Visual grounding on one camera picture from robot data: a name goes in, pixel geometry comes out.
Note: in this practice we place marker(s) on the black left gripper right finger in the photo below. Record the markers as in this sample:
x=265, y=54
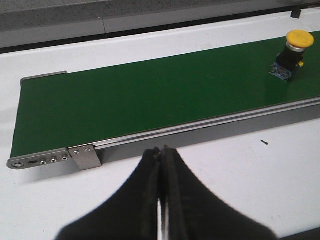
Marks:
x=195, y=213

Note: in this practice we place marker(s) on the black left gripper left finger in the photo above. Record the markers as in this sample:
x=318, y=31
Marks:
x=130, y=214

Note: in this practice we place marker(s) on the green conveyor belt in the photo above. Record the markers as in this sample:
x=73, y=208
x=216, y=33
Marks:
x=125, y=102

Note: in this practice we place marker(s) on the grey stone counter slab left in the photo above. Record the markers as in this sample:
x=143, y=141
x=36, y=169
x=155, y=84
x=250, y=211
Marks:
x=20, y=14

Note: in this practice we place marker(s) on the small black sensor block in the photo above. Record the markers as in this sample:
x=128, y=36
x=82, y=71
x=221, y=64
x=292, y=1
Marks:
x=296, y=13

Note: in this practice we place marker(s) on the aluminium conveyor side rail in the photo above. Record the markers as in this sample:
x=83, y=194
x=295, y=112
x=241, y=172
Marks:
x=200, y=125

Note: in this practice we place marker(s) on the metal conveyor end bracket left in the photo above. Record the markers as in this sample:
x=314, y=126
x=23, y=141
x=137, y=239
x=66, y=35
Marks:
x=84, y=156

